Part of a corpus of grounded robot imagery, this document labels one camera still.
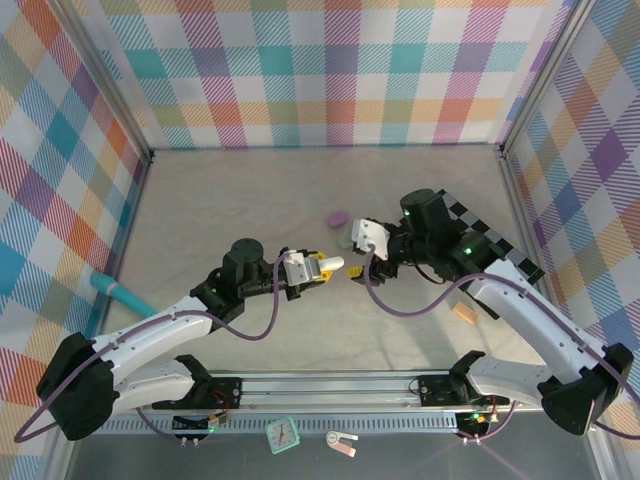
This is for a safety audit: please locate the black grey folding chessboard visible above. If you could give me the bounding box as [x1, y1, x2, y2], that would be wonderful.
[438, 188, 546, 321]

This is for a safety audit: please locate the small wooden block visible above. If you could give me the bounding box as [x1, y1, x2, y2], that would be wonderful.
[452, 302, 479, 326]

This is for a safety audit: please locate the teal alarm clock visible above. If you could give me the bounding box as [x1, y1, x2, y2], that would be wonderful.
[263, 416, 301, 455]

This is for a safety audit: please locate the small controller board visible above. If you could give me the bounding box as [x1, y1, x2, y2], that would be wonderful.
[457, 410, 501, 441]
[172, 412, 231, 441]

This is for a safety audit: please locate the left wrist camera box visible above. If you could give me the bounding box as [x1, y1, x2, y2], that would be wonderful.
[279, 248, 325, 289]

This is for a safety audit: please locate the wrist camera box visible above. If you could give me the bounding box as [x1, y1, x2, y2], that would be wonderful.
[348, 217, 392, 262]
[279, 248, 325, 289]

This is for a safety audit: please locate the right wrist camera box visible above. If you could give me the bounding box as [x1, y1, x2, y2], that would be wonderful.
[348, 217, 392, 262]

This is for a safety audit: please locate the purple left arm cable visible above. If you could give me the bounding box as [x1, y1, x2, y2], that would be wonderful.
[13, 252, 291, 444]

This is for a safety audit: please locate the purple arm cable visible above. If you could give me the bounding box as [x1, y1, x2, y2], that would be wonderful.
[363, 249, 640, 442]
[13, 252, 291, 444]

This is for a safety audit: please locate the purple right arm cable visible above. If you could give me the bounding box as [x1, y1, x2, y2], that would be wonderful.
[363, 249, 640, 442]

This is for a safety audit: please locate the aluminium side rail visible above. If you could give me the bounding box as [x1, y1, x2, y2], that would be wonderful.
[499, 147, 569, 331]
[92, 154, 151, 374]

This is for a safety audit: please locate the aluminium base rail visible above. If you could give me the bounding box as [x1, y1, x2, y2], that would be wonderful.
[53, 369, 607, 415]

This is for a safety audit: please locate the turquoise tool handle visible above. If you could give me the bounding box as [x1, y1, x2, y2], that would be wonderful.
[89, 272, 164, 319]

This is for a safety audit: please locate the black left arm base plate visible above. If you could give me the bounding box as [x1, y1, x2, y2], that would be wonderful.
[151, 377, 244, 411]

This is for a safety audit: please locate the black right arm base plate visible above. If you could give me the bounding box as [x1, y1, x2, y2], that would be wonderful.
[417, 372, 511, 407]

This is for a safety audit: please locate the aluminium corner post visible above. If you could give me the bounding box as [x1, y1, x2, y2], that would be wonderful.
[47, 0, 154, 166]
[498, 0, 599, 159]

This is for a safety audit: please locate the slotted metal cable strip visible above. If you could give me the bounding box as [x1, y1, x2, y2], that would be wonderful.
[79, 418, 460, 434]

